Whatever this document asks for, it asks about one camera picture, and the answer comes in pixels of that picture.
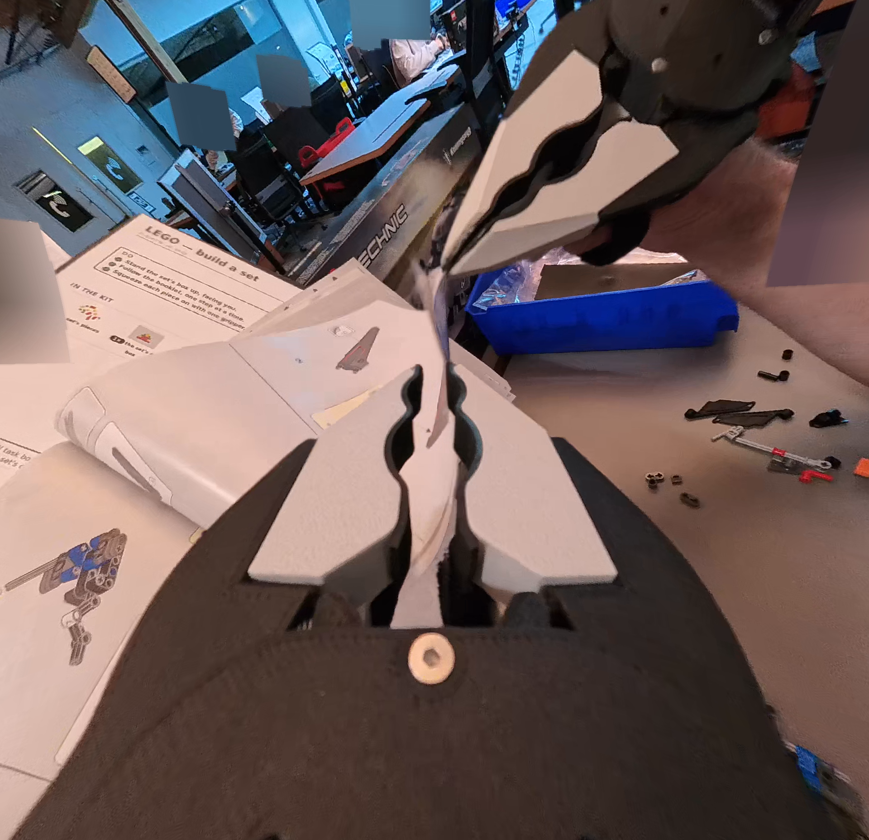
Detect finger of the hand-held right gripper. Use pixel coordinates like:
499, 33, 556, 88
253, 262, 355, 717
441, 48, 605, 267
444, 119, 680, 277

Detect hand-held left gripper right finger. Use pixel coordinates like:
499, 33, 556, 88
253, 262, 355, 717
447, 363, 619, 627

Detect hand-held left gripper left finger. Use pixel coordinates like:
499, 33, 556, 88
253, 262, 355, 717
248, 366, 423, 627

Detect lego instruction booklet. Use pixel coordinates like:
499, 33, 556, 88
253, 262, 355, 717
0, 215, 517, 787

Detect lego sub-assembly with blue parts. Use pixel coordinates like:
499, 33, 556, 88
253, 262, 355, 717
791, 744, 846, 810

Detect dark printed lego box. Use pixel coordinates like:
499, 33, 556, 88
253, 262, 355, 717
292, 103, 517, 379

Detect black lego wing panels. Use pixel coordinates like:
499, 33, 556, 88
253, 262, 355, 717
684, 400, 795, 427

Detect grey and red lego rods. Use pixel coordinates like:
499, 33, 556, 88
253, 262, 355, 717
711, 427, 843, 482

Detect scattered small black lego pieces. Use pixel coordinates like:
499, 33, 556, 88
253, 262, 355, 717
758, 348, 850, 428

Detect person's right hand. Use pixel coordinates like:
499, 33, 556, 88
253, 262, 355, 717
641, 137, 803, 285

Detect brown cardboard sheet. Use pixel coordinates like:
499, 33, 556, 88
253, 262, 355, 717
533, 263, 703, 302

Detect clear plastic parts bags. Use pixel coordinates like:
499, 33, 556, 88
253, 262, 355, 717
475, 259, 707, 311

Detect blue plastic bin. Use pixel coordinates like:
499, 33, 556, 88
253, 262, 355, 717
465, 266, 741, 357

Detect grey desk with wooden edge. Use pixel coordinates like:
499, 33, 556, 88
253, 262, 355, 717
299, 95, 433, 189

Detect grey rolling cabinet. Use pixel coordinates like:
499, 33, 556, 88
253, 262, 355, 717
158, 150, 270, 245

